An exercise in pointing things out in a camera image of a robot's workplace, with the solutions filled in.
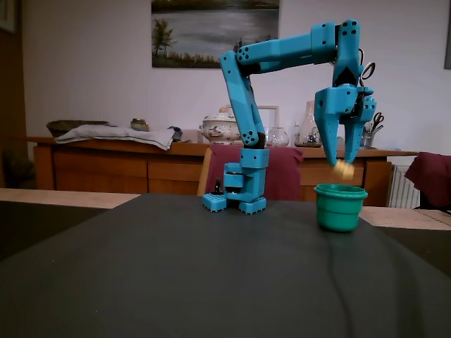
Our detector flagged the white painted soup tureen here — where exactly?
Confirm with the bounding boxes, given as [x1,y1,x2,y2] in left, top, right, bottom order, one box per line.
[200,106,245,145]

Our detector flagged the chair with maroon cover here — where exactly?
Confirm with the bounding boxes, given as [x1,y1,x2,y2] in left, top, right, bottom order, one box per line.
[404,151,451,214]
[197,144,304,202]

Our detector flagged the grey folded cloth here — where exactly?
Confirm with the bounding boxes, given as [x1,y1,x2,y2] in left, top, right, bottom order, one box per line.
[54,124,183,152]

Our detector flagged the dark grey table mat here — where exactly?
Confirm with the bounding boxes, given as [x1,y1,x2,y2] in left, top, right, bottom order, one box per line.
[0,192,451,338]

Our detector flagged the red white black servo wire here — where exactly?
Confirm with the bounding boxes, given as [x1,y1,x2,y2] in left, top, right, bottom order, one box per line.
[358,48,376,89]

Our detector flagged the lake landscape painting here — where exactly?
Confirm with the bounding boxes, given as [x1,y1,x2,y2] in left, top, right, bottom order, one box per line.
[151,0,281,70]

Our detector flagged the cream lego brick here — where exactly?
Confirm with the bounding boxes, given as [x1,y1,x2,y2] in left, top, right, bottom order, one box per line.
[332,159,356,181]

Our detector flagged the tall glass carafe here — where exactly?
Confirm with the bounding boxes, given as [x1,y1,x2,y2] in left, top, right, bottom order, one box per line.
[293,101,323,149]

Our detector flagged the grey pen holder cup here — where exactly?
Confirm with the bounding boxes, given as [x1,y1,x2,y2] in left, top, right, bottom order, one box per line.
[359,130,376,149]

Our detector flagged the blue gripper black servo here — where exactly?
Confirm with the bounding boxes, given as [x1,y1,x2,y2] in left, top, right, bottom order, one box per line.
[314,84,377,167]

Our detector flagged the round glass vase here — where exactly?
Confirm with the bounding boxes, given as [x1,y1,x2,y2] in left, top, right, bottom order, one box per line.
[264,125,290,147]

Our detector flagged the dark framed wall picture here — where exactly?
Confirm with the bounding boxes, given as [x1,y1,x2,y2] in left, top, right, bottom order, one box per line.
[443,0,451,70]

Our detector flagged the white picture frame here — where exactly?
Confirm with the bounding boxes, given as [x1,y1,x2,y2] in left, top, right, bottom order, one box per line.
[257,104,280,139]

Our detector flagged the dark shallow bowl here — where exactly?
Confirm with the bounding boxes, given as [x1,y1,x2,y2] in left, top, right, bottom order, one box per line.
[46,120,110,138]

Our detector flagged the green plastic cup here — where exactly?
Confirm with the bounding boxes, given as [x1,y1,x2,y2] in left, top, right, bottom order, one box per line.
[313,182,369,233]

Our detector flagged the wooden sideboard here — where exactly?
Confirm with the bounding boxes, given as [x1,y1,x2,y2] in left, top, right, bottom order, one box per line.
[9,135,419,208]

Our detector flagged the white radiator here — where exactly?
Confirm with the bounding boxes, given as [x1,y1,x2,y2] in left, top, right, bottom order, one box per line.
[386,164,422,209]

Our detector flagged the black handled scissors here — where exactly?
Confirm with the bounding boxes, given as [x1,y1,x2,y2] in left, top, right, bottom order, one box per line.
[371,111,385,134]

